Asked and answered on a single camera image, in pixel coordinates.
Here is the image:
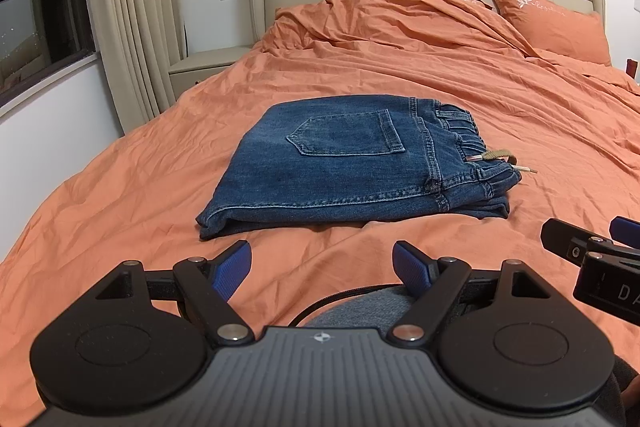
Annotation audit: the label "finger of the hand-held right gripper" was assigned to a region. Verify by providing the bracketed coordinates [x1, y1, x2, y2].
[540, 218, 609, 266]
[586, 216, 640, 260]

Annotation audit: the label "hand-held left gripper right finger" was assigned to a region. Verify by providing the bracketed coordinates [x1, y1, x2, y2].
[391, 240, 552, 344]

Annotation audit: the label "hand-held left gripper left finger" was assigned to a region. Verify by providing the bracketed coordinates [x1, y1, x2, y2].
[94, 239, 253, 346]

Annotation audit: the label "blue denim pants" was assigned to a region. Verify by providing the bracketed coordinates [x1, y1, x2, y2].
[195, 94, 541, 241]

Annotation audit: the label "orange duvet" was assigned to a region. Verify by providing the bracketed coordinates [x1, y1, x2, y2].
[0, 0, 640, 408]

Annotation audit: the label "beige nightstand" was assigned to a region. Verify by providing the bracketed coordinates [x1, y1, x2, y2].
[167, 45, 254, 108]

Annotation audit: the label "orange pillow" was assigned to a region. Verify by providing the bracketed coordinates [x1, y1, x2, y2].
[487, 0, 614, 68]

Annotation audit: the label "beige curtain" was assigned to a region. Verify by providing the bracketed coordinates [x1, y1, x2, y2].
[81, 0, 189, 136]

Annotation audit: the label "black cord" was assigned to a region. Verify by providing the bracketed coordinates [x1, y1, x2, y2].
[287, 287, 398, 329]

